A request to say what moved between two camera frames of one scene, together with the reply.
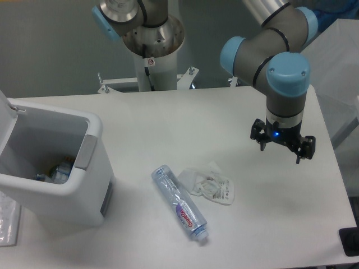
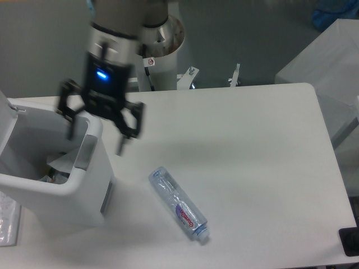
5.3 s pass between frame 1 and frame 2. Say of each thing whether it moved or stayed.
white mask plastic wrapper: moved
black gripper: moved
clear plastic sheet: stayed
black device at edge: stayed
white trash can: stayed
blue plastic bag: stayed
